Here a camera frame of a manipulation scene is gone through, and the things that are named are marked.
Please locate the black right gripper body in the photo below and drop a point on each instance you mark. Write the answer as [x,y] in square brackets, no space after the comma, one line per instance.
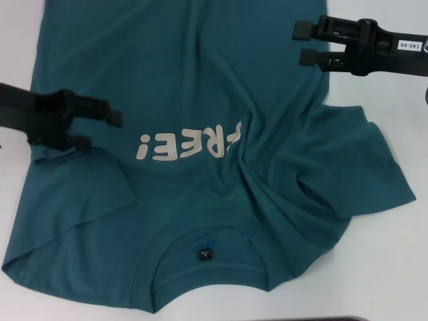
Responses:
[378,57]

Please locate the teal blue printed t-shirt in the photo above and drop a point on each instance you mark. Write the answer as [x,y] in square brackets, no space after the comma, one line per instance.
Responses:
[184,83]

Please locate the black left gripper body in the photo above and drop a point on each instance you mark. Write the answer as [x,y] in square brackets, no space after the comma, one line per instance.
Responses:
[40,113]

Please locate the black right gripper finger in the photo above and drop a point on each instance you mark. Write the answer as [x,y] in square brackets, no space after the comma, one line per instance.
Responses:
[309,57]
[302,30]

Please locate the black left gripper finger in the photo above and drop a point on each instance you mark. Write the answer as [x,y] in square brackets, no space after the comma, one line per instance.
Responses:
[80,143]
[100,110]

